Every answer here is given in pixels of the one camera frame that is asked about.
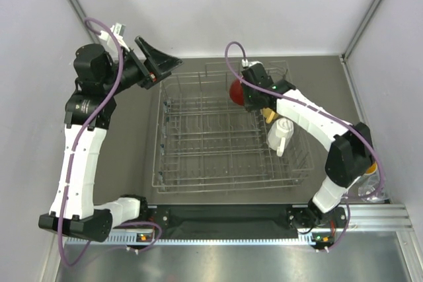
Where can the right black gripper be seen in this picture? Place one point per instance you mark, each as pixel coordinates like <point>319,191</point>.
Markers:
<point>248,105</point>

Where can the blue patterned mug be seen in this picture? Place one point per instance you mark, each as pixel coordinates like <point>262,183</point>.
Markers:
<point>372,169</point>

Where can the clear glass cup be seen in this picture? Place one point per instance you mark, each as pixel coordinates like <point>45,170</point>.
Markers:
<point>368,185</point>

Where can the red mug white inside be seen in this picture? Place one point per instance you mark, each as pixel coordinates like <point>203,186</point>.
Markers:
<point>236,92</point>

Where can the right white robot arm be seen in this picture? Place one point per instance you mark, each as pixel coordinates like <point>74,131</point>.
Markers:
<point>285,107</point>

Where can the yellow mug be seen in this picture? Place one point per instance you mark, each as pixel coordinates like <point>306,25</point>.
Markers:
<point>269,115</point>

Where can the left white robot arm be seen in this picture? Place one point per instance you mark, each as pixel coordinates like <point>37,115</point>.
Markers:
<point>73,212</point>

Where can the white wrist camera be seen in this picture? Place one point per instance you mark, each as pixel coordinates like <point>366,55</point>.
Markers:
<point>246,63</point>
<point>118,30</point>

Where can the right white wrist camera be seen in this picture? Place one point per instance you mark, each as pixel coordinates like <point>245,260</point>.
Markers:
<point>246,63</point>

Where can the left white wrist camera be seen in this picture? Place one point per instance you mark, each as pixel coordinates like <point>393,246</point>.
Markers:
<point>118,30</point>

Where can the grey wire dish rack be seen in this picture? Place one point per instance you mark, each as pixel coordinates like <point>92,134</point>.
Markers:
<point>207,143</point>

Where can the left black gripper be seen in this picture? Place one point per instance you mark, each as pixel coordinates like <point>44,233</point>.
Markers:
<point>160,63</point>

